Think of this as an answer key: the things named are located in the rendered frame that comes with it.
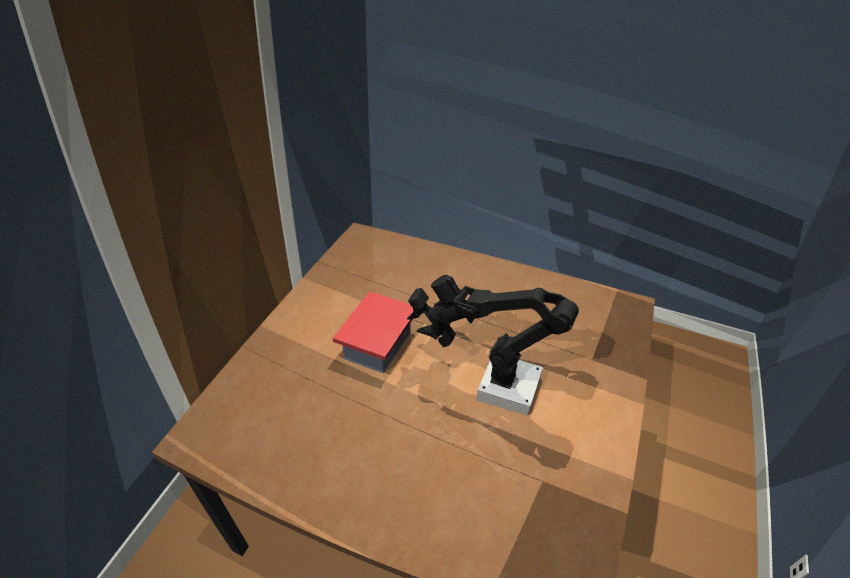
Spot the red box lid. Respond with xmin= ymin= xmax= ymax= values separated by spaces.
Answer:
xmin=332 ymin=292 xmax=413 ymax=360

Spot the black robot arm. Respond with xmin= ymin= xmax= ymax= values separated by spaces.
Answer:
xmin=431 ymin=275 xmax=578 ymax=389

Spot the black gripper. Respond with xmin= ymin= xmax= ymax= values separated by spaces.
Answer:
xmin=407 ymin=288 xmax=456 ymax=348

